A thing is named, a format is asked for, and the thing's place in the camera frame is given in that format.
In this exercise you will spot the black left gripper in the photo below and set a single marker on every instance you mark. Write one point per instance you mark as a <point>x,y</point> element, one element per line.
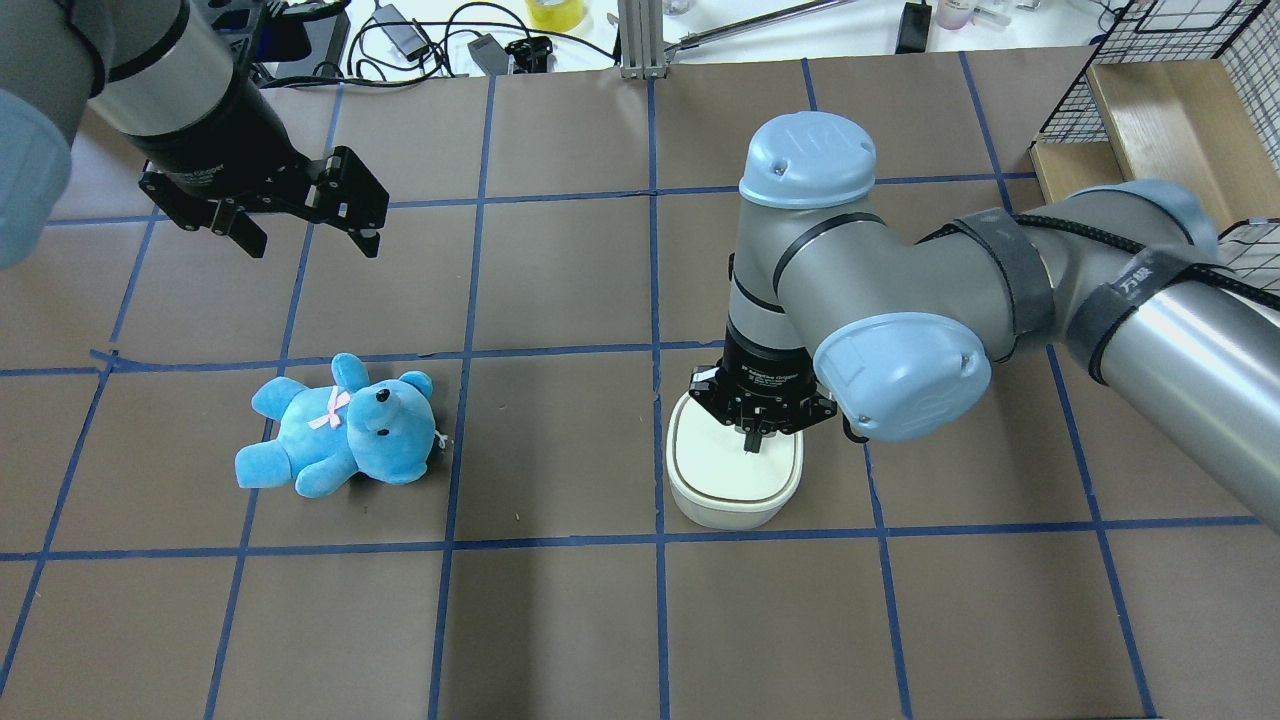
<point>222,132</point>

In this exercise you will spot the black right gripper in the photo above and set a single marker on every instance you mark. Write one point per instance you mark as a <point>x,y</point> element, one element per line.
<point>762,374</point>

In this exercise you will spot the white trash can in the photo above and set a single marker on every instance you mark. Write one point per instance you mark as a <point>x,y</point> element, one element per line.
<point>716,482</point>

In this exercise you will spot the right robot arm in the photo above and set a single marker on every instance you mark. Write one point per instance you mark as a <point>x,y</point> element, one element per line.
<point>831,315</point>

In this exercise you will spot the black power adapter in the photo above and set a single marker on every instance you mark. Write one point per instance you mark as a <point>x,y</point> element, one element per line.
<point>404,36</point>

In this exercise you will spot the blue teddy bear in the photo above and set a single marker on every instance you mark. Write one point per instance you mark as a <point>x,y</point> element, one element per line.
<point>385,430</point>

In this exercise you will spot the yellow tape roll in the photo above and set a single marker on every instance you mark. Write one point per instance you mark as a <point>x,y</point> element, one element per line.
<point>558,16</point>

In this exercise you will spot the metal rod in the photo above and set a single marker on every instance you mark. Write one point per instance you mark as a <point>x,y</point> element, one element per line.
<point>740,27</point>

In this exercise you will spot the aluminium frame post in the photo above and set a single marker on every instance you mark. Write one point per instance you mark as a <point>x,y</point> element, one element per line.
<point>643,50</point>

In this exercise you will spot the wire basket with wood box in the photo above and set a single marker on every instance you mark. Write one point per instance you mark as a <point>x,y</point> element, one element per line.
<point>1183,91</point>

